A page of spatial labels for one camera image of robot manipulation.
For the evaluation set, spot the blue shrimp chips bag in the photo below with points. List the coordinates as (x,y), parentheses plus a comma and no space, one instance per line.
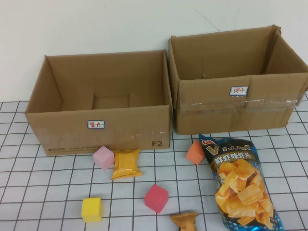
(240,192)

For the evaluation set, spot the yellow foam cube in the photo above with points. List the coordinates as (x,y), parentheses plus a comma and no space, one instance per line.
(91,210)

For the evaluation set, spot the cardboard box printed F2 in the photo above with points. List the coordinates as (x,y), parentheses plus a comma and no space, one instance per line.
(120,134)

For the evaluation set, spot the brown snack packet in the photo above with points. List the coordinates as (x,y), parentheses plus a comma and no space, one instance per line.
(184,221)

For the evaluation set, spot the red foam cube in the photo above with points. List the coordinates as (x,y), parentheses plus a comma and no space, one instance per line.
(156,198)

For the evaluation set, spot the pink foam cube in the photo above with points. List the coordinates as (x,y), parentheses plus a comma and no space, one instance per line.
(103,158)

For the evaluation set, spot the cardboard box with clear tape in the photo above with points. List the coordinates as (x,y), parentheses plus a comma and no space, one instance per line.
(216,115)

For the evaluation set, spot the orange foam cube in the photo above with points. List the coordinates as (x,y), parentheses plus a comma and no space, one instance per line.
(195,154)

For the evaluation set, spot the yellow snack packet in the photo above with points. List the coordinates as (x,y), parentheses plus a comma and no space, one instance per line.
(126,163)

